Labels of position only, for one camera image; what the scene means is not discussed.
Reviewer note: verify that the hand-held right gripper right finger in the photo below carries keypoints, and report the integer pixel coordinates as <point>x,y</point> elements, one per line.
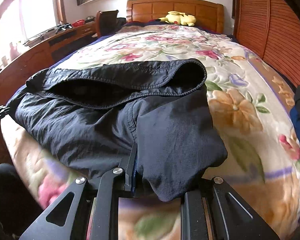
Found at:
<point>197,205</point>

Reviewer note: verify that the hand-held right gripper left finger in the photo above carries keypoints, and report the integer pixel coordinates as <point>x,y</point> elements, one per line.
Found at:
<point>133,177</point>

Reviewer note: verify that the dark navy jacket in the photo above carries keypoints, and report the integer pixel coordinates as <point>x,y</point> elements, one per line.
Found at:
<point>90,120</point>

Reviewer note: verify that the wooden desk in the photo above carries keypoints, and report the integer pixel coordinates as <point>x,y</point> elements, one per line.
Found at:
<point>37,55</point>

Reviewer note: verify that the person's dark trouser leg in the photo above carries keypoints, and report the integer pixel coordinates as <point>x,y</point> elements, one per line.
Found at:
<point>10,192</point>

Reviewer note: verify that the window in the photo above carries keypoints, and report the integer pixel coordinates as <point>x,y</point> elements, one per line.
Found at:
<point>27,10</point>

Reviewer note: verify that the red basket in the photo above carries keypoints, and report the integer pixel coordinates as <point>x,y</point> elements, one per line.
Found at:
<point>78,23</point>

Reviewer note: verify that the navy bed sheet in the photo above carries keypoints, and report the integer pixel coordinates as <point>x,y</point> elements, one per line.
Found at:
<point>98,40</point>

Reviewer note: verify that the floral blanket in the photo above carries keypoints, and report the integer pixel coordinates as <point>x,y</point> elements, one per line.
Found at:
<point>190,62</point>

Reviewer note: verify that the dark wooden chair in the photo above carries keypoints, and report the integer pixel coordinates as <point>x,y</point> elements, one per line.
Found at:
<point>110,22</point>

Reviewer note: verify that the yellow plush toy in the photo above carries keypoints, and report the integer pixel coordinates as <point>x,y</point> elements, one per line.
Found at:
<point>177,18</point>

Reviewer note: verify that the wooden bed headboard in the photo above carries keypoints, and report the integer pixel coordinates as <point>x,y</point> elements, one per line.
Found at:
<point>150,8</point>

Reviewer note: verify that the wooden slatted wardrobe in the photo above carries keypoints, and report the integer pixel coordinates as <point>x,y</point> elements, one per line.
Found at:
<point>277,30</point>

